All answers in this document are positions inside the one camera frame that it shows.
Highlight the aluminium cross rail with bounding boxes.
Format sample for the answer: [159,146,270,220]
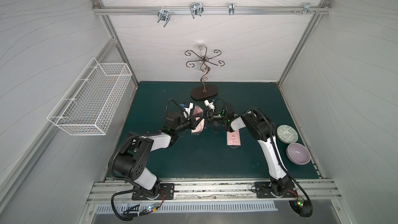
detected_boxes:
[93,5,332,16]

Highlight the black corrugated cable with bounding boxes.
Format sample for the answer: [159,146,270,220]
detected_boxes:
[107,99,187,222]
[214,97,315,218]

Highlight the metal clamp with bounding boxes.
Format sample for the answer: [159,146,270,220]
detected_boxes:
[189,2,204,19]
[292,3,320,16]
[229,3,235,16]
[157,9,170,27]

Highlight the green patterned plate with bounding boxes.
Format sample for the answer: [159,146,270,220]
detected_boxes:
[277,124,299,144]

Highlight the white vent strip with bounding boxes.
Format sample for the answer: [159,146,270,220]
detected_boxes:
[95,201,278,214]

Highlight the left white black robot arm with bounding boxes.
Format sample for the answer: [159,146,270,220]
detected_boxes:
[108,111,200,197]

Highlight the left black corrugated cable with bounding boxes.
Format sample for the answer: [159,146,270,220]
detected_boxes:
[107,99,187,222]

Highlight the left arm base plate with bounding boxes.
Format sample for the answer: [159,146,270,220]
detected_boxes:
[132,182,175,201]

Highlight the right black corrugated cable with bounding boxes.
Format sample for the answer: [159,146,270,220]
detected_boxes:
[214,97,315,218]

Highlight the pink ruler set plastic bag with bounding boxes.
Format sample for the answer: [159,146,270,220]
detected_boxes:
[191,106,205,135]

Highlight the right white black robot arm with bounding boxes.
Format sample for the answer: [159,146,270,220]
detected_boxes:
[203,100,294,198]

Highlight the white wire basket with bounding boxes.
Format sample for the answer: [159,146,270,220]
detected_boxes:
[47,58,132,136]

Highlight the brown metal hook stand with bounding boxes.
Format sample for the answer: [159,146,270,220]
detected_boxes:
[184,44,225,100]

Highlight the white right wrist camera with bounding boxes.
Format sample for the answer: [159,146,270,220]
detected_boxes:
[204,100,215,111]

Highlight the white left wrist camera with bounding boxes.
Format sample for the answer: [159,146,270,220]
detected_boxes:
[180,102,194,118]

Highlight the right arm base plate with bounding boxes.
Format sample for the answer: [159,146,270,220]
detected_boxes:
[250,181,297,199]

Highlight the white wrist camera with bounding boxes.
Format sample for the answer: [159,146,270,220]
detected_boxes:
[204,100,215,111]
[180,102,194,118]

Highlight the lilac bowl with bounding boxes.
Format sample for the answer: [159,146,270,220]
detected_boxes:
[286,143,311,166]

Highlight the pink flat package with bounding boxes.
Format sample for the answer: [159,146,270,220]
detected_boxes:
[227,131,241,149]

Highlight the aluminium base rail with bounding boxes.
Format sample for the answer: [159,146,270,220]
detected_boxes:
[86,178,343,204]

